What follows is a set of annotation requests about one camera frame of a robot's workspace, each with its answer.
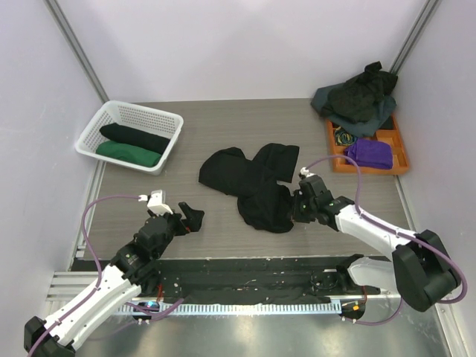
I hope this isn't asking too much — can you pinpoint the blue yellow patterned cloth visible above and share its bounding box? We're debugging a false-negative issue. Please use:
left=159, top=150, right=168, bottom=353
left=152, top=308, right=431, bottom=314
left=334, top=126, right=358, bottom=147

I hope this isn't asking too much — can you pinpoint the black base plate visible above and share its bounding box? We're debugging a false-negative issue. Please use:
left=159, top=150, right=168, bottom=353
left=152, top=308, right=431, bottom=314
left=142, top=257, right=381, bottom=305

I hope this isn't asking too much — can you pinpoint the white plastic basket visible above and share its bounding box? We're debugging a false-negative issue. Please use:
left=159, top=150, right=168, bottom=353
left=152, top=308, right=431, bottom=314
left=75, top=100, right=184, bottom=176

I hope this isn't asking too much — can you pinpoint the rolled green t shirt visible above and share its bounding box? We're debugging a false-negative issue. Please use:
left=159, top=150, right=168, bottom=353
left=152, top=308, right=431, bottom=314
left=95, top=141, right=161, bottom=167

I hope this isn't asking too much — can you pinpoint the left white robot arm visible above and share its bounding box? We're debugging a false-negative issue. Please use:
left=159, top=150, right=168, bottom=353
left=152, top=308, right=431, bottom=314
left=24, top=202, right=205, bottom=356

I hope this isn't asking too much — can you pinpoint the dark green crumpled shirt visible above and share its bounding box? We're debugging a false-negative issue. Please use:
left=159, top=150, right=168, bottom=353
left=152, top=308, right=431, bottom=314
left=321, top=61, right=398, bottom=123

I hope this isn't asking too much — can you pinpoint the rolled black t shirt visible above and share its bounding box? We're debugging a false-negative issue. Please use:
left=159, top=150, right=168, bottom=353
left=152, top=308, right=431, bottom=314
left=100, top=123, right=170, bottom=154

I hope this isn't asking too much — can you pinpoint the grey blue shirt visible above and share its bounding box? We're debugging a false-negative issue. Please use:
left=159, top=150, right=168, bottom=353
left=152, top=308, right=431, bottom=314
left=311, top=84, right=396, bottom=138

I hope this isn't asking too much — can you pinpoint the left aluminium corner post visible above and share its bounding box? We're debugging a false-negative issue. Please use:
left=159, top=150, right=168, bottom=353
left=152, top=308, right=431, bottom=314
left=44, top=0, right=109, bottom=103

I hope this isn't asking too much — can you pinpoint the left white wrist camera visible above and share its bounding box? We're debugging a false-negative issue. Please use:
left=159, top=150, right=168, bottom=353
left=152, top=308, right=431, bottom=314
left=138, top=190, right=173, bottom=216

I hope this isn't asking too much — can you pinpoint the purple folded cloth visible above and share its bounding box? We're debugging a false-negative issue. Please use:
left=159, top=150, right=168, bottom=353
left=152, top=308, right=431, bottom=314
left=344, top=138, right=393, bottom=170

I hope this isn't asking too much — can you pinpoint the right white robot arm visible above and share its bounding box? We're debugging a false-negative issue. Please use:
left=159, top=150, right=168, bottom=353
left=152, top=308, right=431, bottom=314
left=291, top=173, right=463, bottom=312

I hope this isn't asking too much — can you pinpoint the aluminium corner post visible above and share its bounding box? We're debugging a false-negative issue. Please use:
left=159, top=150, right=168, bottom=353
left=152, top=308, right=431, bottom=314
left=390, top=0, right=443, bottom=75
left=44, top=0, right=109, bottom=103

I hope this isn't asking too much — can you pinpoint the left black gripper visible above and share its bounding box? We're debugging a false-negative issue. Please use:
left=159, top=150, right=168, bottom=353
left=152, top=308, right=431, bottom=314
left=148, top=202, right=202, bottom=259

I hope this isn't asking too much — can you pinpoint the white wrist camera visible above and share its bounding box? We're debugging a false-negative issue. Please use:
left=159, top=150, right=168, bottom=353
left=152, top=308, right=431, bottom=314
left=298, top=167, right=315, bottom=180
left=138, top=190, right=173, bottom=216

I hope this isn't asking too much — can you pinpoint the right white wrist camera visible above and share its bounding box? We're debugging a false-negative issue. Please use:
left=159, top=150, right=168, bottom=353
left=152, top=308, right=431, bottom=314
left=298, top=167, right=315, bottom=180

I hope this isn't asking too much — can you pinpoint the right aluminium corner post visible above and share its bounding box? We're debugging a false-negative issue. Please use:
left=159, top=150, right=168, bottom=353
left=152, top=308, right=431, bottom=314
left=390, top=0, right=443, bottom=75

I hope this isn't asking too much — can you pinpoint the white slotted cable duct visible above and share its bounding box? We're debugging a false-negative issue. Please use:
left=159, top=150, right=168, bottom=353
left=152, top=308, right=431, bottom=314
left=118, top=300, right=342, bottom=317

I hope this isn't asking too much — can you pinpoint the black t shirt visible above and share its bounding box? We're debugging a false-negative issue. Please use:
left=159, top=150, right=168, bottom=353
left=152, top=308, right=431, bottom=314
left=100, top=123, right=170, bottom=154
left=199, top=143, right=300, bottom=234

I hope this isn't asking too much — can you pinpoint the orange compartment tray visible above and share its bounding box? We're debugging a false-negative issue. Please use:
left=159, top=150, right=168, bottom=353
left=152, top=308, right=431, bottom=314
left=325, top=115, right=410, bottom=176

